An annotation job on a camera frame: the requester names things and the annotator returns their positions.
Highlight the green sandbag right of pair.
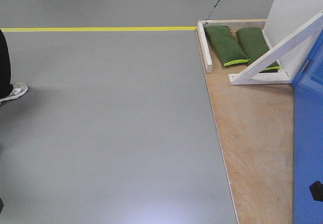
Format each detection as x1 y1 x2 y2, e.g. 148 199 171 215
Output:
236 27 269 66

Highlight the green sandbag left of pair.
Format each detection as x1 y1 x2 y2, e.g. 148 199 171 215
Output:
204 26 250 67

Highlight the green sandbag of pair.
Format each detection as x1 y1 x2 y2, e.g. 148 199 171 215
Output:
236 27 269 66
204 26 250 67

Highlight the white sneaker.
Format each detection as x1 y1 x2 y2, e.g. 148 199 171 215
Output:
1 82 28 103

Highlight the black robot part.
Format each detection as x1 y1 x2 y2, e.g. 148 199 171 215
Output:
309 181 323 202
0 198 4 214

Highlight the dark tension cord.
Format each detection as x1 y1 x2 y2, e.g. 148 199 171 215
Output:
205 0 232 23

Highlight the white wooden stop beam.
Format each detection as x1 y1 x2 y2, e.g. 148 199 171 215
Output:
196 21 213 74

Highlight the white diagonal wooden brace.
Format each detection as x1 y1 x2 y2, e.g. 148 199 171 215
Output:
228 11 322 85

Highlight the blue door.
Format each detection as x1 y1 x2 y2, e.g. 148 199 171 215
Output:
292 35 322 223

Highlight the black robot part right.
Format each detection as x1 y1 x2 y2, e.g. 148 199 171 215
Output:
309 181 323 202

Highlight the plywood floor platform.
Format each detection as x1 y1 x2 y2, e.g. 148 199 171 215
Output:
205 44 294 223

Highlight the black trouser leg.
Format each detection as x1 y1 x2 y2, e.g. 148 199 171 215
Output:
1 31 13 99

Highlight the black robot part left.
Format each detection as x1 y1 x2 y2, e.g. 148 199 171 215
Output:
0 198 4 214

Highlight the white wall panel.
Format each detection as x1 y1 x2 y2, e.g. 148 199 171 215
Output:
264 0 322 81

